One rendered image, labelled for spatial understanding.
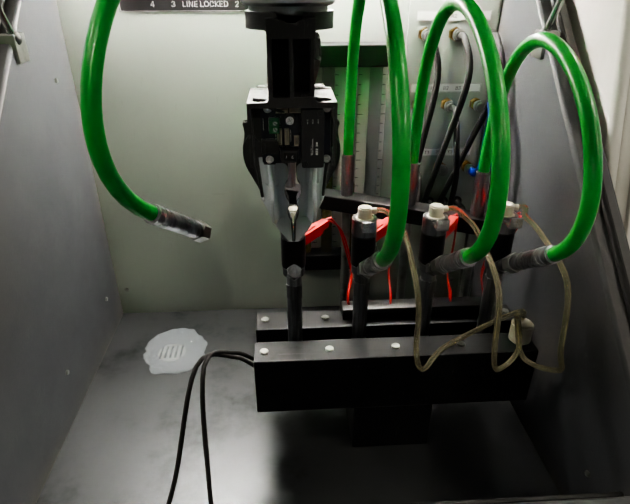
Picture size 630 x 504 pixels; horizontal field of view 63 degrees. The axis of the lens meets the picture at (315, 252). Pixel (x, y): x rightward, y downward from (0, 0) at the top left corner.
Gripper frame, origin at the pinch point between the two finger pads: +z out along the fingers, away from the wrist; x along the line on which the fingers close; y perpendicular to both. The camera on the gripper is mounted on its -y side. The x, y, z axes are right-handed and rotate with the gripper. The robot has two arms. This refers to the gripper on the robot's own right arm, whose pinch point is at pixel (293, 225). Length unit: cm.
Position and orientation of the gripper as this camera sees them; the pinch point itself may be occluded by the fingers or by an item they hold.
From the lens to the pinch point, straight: 52.3
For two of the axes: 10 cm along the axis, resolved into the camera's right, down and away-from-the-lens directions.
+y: 0.6, 4.7, -8.8
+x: 10.0, -0.3, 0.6
